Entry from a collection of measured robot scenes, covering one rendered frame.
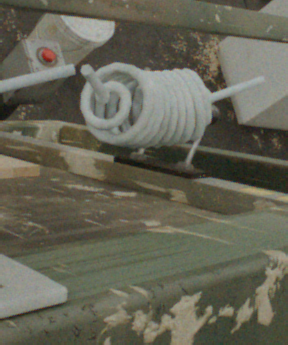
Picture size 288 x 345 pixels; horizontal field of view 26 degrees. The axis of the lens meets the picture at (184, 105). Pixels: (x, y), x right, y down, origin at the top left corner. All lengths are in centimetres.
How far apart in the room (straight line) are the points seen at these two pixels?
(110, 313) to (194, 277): 6
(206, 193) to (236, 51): 286
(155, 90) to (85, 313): 22
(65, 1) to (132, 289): 16
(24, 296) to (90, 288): 4
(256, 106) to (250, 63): 26
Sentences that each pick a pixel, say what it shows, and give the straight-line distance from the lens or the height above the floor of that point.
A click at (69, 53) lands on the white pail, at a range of 287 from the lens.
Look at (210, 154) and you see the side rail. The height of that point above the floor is 137.
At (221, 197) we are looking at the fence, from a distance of 97.
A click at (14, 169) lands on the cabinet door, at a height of 123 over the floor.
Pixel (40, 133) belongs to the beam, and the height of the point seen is 89.
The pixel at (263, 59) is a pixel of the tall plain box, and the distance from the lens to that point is 366.
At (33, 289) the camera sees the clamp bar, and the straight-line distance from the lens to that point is 31.
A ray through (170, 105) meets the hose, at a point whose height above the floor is 188.
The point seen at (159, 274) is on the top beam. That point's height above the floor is 193.
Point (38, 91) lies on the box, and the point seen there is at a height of 84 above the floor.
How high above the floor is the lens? 219
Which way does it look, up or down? 39 degrees down
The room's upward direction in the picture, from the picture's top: 53 degrees clockwise
